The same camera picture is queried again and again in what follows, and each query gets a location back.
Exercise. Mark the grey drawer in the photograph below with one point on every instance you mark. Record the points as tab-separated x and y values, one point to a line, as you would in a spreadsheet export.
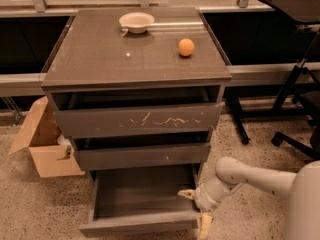
142	200
143	150
111	113

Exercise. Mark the grey middle drawer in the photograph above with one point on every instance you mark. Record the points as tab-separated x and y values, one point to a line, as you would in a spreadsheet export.
143	150

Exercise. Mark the white bowl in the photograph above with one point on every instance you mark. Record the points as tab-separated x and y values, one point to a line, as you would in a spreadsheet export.
136	22

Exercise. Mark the metal window railing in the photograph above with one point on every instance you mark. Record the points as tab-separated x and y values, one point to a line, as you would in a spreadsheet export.
29	83

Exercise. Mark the open cardboard box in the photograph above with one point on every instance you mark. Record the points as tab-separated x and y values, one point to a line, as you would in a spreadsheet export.
51	153

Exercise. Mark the orange fruit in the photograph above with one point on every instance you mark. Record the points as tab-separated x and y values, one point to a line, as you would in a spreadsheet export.
186	47

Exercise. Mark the grey bottom drawer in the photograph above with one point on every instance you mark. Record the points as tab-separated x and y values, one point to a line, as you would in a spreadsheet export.
142	200

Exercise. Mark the grey drawer cabinet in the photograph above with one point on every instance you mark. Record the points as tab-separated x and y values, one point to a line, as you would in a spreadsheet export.
99	54

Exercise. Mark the grey top drawer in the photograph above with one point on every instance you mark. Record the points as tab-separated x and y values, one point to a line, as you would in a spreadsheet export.
111	113

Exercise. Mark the black standing desk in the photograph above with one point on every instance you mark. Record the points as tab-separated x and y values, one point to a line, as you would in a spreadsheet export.
303	17

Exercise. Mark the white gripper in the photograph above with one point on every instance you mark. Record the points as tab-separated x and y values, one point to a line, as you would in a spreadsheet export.
204	198

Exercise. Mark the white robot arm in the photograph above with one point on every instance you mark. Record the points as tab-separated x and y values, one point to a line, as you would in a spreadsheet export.
301	190

